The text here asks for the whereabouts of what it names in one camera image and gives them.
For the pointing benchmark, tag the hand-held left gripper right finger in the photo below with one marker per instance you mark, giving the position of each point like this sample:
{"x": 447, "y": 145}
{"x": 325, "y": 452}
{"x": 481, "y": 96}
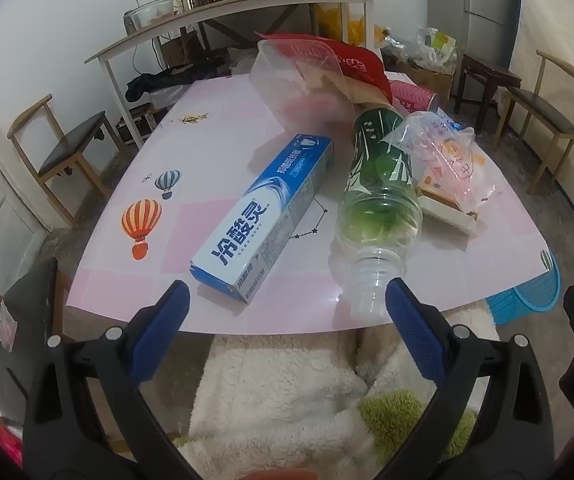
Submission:
{"x": 414, "y": 330}

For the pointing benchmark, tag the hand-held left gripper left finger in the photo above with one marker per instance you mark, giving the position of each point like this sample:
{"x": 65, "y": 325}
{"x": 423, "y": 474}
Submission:
{"x": 159, "y": 330}

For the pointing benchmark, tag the blue plastic wastebasket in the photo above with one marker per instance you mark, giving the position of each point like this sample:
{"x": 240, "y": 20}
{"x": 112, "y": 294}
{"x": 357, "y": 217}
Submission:
{"x": 532, "y": 295}

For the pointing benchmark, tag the blue toothpaste box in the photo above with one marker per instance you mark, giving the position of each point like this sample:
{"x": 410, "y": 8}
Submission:
{"x": 262, "y": 220}

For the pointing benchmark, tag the green plastic bottle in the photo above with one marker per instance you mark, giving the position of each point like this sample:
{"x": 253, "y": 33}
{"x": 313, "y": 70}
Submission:
{"x": 377, "y": 170}

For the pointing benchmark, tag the clear plastic bag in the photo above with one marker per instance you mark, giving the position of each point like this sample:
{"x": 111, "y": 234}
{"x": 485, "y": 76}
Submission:
{"x": 447, "y": 155}

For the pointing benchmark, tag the pink can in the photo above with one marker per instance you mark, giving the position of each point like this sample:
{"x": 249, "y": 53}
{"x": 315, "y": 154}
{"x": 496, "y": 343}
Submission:
{"x": 409, "y": 94}

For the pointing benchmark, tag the red packaging bag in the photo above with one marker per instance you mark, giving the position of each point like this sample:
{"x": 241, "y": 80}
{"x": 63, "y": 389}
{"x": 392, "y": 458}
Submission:
{"x": 362, "y": 67}

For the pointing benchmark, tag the clear plastic container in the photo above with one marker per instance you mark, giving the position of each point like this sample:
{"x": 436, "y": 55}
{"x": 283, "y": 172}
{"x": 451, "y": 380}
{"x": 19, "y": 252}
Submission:
{"x": 287, "y": 85}

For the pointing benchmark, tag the small white box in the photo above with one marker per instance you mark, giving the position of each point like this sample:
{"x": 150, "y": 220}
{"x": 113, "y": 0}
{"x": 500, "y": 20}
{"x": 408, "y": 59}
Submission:
{"x": 452, "y": 215}

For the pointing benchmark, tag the white fluffy robe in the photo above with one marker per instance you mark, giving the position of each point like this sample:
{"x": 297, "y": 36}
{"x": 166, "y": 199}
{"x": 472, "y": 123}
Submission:
{"x": 267, "y": 390}

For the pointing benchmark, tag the wooden chair with dark seat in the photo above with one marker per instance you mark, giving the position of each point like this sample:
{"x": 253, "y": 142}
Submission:
{"x": 547, "y": 105}
{"x": 74, "y": 137}
{"x": 22, "y": 310}

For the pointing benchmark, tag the orange carton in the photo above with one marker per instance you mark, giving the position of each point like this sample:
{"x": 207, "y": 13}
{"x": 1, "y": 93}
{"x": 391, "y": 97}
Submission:
{"x": 437, "y": 185}

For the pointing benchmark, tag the black cloth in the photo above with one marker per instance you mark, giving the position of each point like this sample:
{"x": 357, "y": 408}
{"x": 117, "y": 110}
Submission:
{"x": 162, "y": 82}

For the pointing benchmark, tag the open cardboard box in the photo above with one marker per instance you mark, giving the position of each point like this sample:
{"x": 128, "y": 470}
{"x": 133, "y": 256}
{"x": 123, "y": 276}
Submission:
{"x": 429, "y": 80}

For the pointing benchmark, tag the dark wooden stool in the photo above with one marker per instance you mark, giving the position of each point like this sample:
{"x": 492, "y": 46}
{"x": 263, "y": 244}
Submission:
{"x": 487, "y": 67}

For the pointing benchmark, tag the brown cardboard box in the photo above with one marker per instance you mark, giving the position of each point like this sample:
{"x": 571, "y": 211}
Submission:
{"x": 177, "y": 52}

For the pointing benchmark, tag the white sack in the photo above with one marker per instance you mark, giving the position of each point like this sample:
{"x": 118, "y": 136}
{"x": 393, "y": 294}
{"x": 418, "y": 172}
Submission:
{"x": 242, "y": 62}

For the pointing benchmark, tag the white plastic bags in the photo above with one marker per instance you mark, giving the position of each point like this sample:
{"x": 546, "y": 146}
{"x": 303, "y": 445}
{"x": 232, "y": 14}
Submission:
{"x": 432, "y": 45}

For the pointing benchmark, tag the long wooden side table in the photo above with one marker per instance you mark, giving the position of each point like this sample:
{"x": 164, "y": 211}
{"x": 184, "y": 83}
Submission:
{"x": 167, "y": 27}

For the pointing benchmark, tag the glass bowl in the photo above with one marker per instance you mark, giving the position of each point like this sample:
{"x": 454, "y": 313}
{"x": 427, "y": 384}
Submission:
{"x": 149, "y": 15}

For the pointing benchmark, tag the yellow bags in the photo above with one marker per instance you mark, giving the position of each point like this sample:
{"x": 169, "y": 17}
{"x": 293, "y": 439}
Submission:
{"x": 339, "y": 22}

